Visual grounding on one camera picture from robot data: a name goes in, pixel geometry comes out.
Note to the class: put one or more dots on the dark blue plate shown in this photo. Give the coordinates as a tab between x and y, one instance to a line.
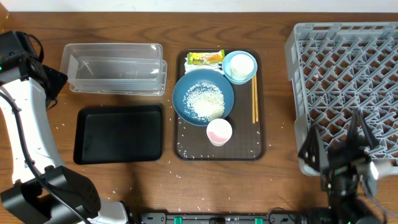
201	76

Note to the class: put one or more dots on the light blue bowl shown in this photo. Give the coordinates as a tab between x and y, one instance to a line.
227	70

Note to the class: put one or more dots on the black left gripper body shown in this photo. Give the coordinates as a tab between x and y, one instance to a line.
43	73

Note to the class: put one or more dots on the cream white cup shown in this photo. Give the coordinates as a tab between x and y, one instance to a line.
241	66

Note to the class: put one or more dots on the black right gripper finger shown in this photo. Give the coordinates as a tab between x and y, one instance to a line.
313	152
359	134

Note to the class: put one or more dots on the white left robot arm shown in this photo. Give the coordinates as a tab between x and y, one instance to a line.
44	190

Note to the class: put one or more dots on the white crumpled napkin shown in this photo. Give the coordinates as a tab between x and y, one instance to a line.
214	67

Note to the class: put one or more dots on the grey dishwasher rack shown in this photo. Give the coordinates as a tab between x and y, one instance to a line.
336	68

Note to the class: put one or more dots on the dark brown serving tray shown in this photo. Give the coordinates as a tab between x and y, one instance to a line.
248	141

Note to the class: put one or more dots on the clear plastic bin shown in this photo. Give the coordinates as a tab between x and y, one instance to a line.
115	68

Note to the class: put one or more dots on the yellow green snack wrapper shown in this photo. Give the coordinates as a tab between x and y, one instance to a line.
205	58

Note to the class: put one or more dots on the pile of white rice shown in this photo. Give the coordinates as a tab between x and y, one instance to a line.
204	102

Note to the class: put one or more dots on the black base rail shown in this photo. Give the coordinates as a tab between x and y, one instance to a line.
162	218

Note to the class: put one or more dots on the pink cup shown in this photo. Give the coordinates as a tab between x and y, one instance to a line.
219	131

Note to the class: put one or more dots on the wooden chopstick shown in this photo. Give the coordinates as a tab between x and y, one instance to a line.
256	98
253	101

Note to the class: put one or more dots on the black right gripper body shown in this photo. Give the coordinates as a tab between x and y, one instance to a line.
339	156

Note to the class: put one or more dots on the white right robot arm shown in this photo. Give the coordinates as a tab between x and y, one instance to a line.
344	206

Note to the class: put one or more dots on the black rectangular tray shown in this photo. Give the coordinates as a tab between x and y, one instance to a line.
117	134

